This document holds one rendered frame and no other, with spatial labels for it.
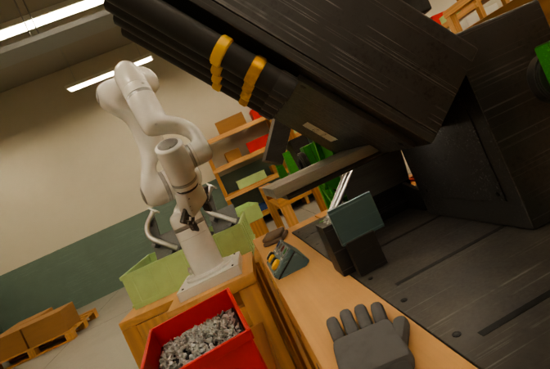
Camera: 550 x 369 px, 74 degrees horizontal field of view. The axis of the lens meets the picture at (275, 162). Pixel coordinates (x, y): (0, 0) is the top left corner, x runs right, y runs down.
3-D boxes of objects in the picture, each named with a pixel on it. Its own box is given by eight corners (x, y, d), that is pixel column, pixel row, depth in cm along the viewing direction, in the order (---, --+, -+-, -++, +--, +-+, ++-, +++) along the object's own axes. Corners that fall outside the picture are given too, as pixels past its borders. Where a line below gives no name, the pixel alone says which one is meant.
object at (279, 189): (279, 205, 63) (272, 189, 62) (267, 200, 78) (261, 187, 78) (466, 117, 69) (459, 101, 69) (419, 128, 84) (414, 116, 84)
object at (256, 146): (373, 173, 765) (328, 73, 761) (241, 236, 724) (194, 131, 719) (363, 173, 818) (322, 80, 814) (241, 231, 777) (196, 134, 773)
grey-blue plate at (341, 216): (358, 278, 70) (328, 212, 70) (354, 276, 72) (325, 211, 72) (399, 256, 72) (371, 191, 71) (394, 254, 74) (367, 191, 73)
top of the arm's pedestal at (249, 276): (170, 323, 123) (165, 312, 123) (186, 292, 155) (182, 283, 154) (258, 281, 125) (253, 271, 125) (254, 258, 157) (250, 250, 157)
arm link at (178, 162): (193, 164, 119) (166, 177, 117) (179, 131, 111) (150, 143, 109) (202, 177, 113) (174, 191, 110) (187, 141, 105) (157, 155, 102)
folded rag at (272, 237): (269, 239, 138) (266, 232, 138) (289, 231, 136) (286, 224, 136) (263, 248, 128) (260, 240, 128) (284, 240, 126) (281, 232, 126)
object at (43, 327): (-8, 377, 501) (-22, 348, 501) (29, 348, 583) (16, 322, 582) (74, 339, 508) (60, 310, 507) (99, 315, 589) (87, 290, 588)
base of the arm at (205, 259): (180, 290, 131) (158, 242, 131) (196, 272, 150) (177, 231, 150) (227, 268, 129) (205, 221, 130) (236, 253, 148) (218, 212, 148)
